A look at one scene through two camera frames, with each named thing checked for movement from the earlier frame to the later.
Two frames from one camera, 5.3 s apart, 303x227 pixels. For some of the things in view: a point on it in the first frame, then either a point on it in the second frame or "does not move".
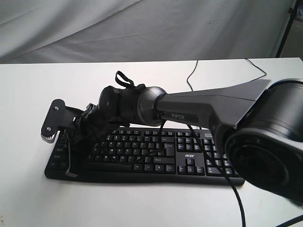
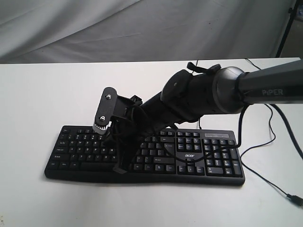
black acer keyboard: x=150 y=156 does not move
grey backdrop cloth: x=69 y=31 does not move
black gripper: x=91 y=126 to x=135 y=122
